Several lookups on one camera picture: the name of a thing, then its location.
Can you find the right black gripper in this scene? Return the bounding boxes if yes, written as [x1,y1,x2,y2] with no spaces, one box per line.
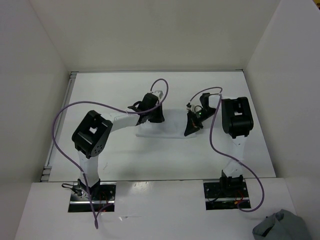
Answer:
[184,108,217,137]

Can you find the white skirt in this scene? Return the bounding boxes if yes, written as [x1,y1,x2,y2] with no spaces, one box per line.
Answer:
[135,108,197,139]

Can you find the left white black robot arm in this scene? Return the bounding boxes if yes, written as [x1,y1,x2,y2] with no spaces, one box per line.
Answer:
[71,90,165,200]

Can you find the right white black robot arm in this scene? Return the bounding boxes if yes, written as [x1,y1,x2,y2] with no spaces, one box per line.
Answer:
[184,93,254,197]

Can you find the grey cloth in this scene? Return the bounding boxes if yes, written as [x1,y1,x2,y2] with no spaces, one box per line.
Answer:
[252,209,312,240]

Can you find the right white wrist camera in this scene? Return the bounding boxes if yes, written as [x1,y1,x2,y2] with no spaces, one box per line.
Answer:
[186,102,196,113]

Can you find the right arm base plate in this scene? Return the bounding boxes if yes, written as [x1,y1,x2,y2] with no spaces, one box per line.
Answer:
[203,180,251,211]

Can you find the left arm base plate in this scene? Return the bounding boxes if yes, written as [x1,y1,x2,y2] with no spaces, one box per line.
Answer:
[61,182,116,213]

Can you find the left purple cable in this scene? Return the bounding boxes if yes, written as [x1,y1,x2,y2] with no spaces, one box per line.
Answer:
[52,78,170,230]

